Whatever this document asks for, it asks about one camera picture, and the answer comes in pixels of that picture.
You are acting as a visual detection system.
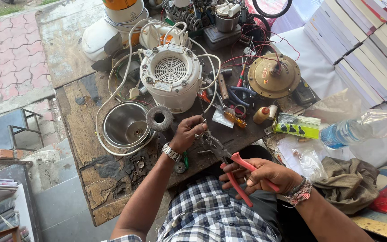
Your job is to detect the red-handled screwdriver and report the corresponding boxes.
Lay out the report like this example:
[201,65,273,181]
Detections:
[236,65,247,89]

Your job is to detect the checked shirt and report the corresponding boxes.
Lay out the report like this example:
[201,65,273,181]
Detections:
[101,175,282,242]

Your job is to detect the white and orange appliance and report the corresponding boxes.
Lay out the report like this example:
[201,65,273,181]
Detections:
[139,22,192,50]

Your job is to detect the white sheet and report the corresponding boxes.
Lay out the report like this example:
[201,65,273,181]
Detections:
[271,27,348,101]

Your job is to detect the blue-handled pliers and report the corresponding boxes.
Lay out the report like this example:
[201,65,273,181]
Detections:
[227,86,258,108]

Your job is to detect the grey metal box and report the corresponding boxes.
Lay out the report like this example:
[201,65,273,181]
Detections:
[203,24,243,52]

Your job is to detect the small clear packet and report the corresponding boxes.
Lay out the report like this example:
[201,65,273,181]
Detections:
[212,109,234,129]

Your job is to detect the red-handled pliers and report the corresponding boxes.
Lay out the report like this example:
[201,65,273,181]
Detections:
[203,131,280,208]

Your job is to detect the white mixer body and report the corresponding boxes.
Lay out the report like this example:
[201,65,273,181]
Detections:
[81,0,150,62]

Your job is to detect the metal bench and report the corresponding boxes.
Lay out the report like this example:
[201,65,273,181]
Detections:
[0,108,45,158]

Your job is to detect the thread wrist bracelets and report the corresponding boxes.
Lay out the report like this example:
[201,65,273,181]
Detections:
[285,176,313,206]

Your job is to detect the olive cloth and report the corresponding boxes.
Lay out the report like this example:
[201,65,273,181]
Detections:
[313,156,381,216]

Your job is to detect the green printed packet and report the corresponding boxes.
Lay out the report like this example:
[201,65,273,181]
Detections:
[273,112,321,140]

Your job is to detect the white mixer grinder base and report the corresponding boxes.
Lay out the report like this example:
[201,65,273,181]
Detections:
[139,44,203,114]

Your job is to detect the small brown oil bottle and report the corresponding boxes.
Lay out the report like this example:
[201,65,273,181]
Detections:
[253,107,271,124]

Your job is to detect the orange-handled screwdriver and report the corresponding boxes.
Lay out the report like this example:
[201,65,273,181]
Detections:
[224,111,247,128]

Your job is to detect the silver wristwatch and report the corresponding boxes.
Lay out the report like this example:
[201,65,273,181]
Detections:
[161,143,183,163]

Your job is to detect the steel mixer jar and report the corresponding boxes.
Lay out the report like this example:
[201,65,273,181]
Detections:
[102,102,156,149]

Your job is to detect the clear plastic bag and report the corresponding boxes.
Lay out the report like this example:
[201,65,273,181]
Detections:
[289,148,329,184]

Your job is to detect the wooden-handled hammer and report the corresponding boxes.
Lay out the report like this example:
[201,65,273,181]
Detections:
[210,68,233,101]

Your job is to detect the heap of motor parts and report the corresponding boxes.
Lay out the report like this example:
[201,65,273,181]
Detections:
[161,0,248,34]

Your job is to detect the stacks of books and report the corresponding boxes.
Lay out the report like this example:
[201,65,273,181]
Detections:
[303,0,387,111]

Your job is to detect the white power cord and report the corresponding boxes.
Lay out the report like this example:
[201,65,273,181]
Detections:
[95,18,221,157]

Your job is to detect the person's left hand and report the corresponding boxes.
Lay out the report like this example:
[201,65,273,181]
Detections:
[169,115,209,154]

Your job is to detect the person's right hand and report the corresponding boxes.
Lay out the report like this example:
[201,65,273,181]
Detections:
[219,158,303,201]

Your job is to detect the small tape roll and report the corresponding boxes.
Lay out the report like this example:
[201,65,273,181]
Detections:
[233,104,247,119]

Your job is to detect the black ring frame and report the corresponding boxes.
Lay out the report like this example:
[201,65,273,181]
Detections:
[252,0,293,19]

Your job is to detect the clear plastic water bottle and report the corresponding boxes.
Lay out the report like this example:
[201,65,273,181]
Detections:
[319,106,387,150]

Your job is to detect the black handheld device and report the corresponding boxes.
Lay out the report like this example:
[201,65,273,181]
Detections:
[292,80,316,105]

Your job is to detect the brass fan motor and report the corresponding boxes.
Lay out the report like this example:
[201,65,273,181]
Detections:
[247,53,301,99]

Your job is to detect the steel cup with white parts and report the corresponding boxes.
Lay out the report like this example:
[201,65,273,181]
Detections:
[214,3,242,33]

